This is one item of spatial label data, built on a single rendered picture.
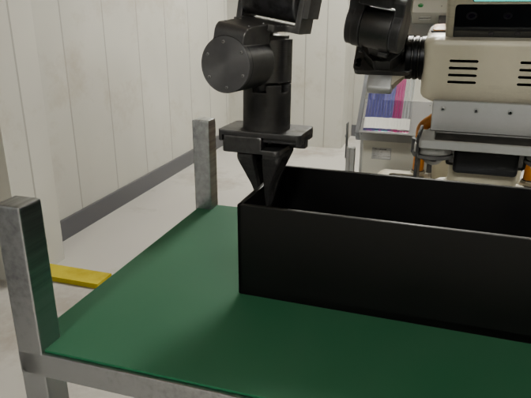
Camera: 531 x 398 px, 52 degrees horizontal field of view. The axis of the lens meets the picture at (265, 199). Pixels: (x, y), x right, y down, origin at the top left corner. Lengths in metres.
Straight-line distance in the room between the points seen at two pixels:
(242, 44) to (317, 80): 4.70
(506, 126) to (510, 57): 0.13
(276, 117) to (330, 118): 4.65
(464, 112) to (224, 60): 0.65
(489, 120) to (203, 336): 0.74
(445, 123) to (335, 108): 4.16
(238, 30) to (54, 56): 2.72
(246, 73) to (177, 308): 0.27
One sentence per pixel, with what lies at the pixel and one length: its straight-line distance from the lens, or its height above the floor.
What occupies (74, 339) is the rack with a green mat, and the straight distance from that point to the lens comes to 0.60.
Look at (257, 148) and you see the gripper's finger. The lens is 0.63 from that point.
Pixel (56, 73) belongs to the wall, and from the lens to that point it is 3.25.
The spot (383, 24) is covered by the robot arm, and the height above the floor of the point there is 1.24.
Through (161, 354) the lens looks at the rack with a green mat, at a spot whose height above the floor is 0.95.
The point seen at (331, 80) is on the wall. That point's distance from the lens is 5.22.
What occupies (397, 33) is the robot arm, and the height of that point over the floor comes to 1.23.
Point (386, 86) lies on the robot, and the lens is 1.15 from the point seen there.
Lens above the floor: 1.26
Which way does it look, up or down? 19 degrees down
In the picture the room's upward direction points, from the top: straight up
